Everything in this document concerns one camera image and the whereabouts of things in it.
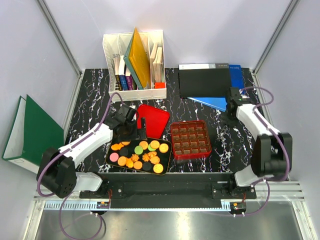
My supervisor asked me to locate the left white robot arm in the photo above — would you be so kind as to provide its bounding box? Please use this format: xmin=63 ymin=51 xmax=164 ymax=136
xmin=36 ymin=104 xmax=147 ymax=199

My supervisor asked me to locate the small fish cookie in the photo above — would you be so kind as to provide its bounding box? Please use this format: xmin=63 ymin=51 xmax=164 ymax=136
xmin=126 ymin=158 xmax=134 ymax=168

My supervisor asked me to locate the green sandwich cookie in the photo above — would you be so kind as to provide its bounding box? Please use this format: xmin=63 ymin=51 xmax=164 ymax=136
xmin=134 ymin=145 xmax=144 ymax=155
xmin=148 ymin=144 xmax=155 ymax=152

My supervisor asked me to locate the round biscuit behind green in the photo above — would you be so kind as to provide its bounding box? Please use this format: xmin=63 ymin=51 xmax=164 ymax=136
xmin=139 ymin=140 xmax=149 ymax=150

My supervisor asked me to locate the red tin lid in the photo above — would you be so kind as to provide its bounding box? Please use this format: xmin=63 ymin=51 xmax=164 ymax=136
xmin=137 ymin=104 xmax=170 ymax=139

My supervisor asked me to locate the pink sandwich cookie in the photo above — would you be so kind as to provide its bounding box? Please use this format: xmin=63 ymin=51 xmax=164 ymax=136
xmin=109 ymin=152 xmax=119 ymax=163

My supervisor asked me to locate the maple leaf cookie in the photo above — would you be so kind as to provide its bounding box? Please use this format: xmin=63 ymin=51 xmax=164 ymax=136
xmin=150 ymin=156 xmax=160 ymax=165

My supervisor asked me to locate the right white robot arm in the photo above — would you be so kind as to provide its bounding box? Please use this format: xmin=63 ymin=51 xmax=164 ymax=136
xmin=225 ymin=87 xmax=293 ymax=199

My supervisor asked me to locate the plain round orange cookie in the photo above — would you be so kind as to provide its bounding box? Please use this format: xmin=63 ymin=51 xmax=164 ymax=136
xmin=133 ymin=161 xmax=143 ymax=170

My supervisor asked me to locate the far right round biscuit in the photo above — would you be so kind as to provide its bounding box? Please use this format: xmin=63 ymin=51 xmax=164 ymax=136
xmin=158 ymin=143 xmax=169 ymax=153

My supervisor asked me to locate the black cookie tray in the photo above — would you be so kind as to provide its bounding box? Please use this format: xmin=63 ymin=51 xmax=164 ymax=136
xmin=105 ymin=138 xmax=172 ymax=176

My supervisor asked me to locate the light blue folder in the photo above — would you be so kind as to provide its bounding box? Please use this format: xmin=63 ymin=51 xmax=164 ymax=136
xmin=188 ymin=97 xmax=227 ymax=112

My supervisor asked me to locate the large round biscuit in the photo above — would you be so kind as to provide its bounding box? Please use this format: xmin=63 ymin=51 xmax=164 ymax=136
xmin=121 ymin=141 xmax=131 ymax=146

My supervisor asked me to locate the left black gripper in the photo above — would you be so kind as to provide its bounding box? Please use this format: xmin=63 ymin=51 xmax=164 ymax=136
xmin=119 ymin=117 xmax=147 ymax=142

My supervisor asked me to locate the red tin box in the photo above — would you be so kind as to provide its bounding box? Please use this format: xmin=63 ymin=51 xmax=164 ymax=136
xmin=170 ymin=120 xmax=212 ymax=161

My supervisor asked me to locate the yellow teal book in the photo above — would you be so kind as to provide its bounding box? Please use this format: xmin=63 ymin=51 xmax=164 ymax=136
xmin=123 ymin=27 xmax=151 ymax=90

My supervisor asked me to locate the lower round biscuit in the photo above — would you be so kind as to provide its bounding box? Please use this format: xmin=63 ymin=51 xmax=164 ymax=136
xmin=117 ymin=156 xmax=127 ymax=167

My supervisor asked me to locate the orange small box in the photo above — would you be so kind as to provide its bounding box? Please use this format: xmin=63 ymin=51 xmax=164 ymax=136
xmin=154 ymin=82 xmax=166 ymax=89

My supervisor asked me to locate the corner round biscuit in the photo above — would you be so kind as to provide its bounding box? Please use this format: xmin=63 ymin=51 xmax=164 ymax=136
xmin=153 ymin=163 xmax=164 ymax=174

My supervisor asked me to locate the white file organizer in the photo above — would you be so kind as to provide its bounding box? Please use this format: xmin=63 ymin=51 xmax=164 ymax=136
xmin=102 ymin=29 xmax=167 ymax=102

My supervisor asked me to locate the fish shaped cookie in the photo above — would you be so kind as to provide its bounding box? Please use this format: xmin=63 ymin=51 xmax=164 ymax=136
xmin=111 ymin=142 xmax=124 ymax=151

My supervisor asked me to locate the swirl meringue cookie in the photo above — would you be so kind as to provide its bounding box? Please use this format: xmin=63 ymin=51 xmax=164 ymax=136
xmin=131 ymin=154 xmax=140 ymax=163

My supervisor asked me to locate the black sandwich cookie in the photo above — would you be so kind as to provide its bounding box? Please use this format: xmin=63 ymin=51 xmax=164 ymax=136
xmin=119 ymin=147 xmax=129 ymax=157
xmin=142 ymin=162 xmax=153 ymax=172

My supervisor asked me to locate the green ring binder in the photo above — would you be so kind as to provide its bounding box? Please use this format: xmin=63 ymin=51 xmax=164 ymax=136
xmin=2 ymin=95 xmax=64 ymax=174

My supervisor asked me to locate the black folder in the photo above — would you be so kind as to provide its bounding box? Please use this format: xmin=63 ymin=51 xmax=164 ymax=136
xmin=178 ymin=63 xmax=232 ymax=98

